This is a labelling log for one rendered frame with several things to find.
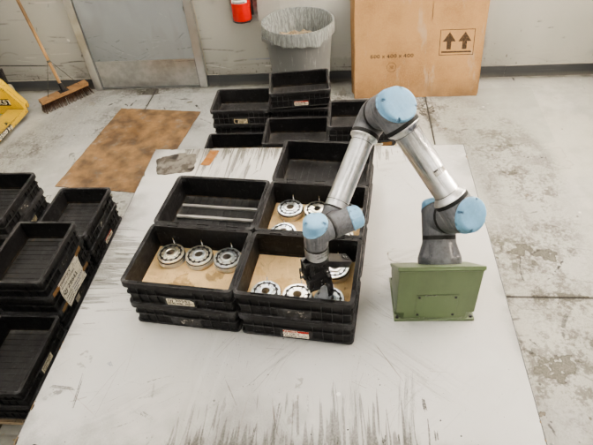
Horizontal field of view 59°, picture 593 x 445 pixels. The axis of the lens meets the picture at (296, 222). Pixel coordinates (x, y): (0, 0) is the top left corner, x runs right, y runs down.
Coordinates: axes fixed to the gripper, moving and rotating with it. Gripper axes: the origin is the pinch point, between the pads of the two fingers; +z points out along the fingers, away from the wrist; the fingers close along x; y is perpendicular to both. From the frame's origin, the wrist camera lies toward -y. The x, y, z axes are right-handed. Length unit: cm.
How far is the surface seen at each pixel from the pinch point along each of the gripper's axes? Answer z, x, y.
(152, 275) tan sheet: 2, -42, 49
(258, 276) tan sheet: 2.0, -20.8, 15.9
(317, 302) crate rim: -7.8, 7.3, 6.8
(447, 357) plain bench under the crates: 14.9, 33.2, -27.2
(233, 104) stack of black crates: 47, -219, -48
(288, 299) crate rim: -7.7, 1.7, 14.0
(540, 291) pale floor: 85, -5, -131
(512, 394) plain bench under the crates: 15, 53, -36
